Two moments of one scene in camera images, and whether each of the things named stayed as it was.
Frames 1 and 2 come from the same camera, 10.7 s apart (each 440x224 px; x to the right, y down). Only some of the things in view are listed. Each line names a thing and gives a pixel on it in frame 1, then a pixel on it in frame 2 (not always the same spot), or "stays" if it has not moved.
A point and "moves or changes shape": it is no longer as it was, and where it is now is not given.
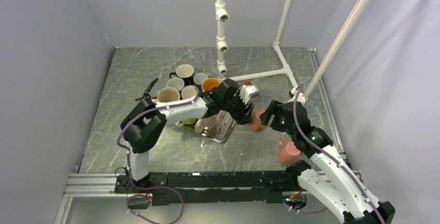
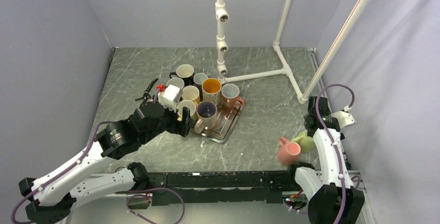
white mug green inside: (208, 84) stays
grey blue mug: (199, 78) stays
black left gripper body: (236, 106) to (169, 123)
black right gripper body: (278, 122) to (329, 113)
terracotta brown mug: (257, 125) moves or changes shape
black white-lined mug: (186, 71) stays
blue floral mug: (175, 82) stays
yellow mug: (188, 92) stays
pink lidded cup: (203, 124) stays
